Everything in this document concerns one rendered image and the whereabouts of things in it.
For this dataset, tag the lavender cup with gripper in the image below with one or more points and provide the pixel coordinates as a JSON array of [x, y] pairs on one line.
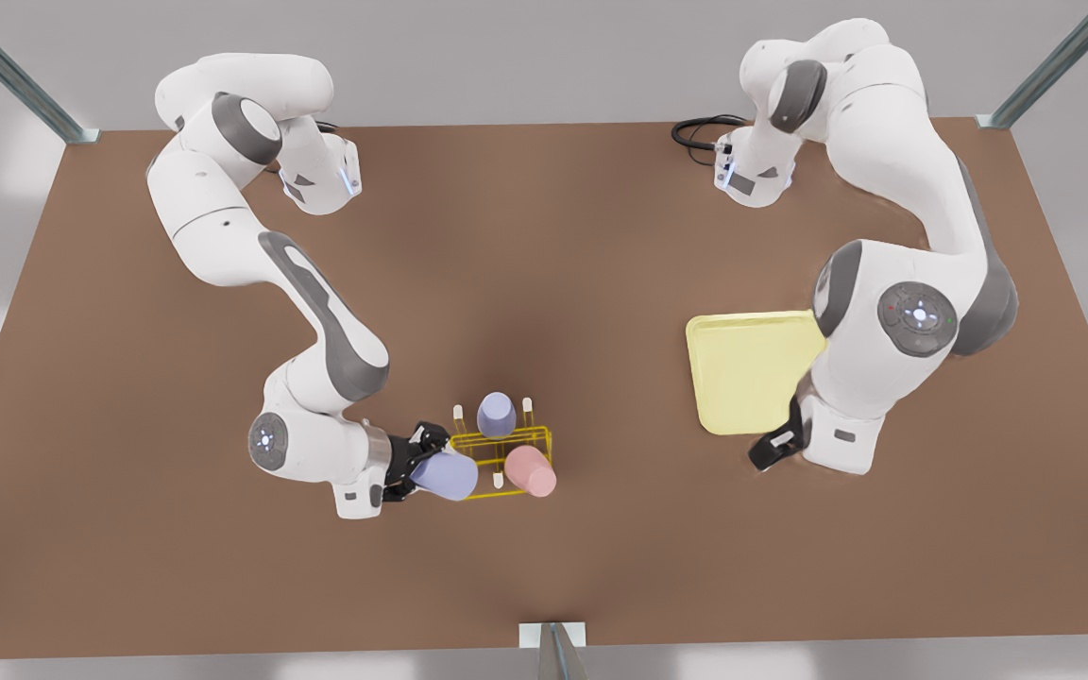
[[445, 474]]

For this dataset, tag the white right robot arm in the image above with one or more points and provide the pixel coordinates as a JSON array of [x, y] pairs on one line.
[[223, 217]]

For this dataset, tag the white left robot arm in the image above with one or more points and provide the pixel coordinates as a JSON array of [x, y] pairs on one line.
[[893, 189]]

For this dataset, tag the pale yellow tray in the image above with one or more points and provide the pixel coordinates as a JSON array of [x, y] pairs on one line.
[[747, 373]]

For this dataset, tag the lavender cup upside down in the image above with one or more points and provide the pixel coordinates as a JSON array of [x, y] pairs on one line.
[[496, 414]]

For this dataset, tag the pink cup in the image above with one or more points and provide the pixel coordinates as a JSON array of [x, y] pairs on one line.
[[531, 470]]

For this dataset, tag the silver frame post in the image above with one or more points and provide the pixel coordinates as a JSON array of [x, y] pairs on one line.
[[558, 652], [6, 71], [1049, 66]]

